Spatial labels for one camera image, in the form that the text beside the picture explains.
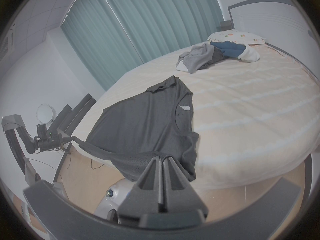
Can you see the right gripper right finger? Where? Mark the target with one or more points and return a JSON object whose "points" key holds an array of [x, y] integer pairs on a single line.
{"points": [[180, 196]]}

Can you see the round white mirror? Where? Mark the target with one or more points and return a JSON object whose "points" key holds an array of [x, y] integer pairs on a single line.
{"points": [[44, 114]]}

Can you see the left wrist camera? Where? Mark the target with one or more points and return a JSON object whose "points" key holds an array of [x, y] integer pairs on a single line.
{"points": [[41, 130]]}

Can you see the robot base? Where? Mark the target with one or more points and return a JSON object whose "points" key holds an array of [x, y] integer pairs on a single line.
{"points": [[115, 196]]}

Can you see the grey bedside table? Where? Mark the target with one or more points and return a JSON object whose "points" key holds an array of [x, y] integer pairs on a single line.
{"points": [[226, 26]]}

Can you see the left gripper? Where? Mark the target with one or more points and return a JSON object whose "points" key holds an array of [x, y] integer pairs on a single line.
{"points": [[51, 141]]}

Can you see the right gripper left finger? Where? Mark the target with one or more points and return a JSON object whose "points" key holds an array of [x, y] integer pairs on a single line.
{"points": [[146, 194]]}

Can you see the blue-green curtain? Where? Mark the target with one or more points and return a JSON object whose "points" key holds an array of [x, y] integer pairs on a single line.
{"points": [[100, 34], [162, 19]]}

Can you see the white printed pillow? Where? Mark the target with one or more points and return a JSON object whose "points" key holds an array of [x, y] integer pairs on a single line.
{"points": [[235, 36]]}

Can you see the ceiling air conditioner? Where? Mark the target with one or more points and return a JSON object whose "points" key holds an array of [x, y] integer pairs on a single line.
{"points": [[6, 44]]}

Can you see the bed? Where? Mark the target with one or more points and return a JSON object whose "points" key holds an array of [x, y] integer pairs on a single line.
{"points": [[250, 114]]}

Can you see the pile of clothes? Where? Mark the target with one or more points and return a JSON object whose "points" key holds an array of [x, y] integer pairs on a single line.
{"points": [[197, 59]]}

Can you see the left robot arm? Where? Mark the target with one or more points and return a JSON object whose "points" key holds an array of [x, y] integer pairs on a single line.
{"points": [[15, 139]]}

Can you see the black T-shirt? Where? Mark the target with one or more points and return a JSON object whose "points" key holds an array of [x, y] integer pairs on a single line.
{"points": [[140, 124]]}

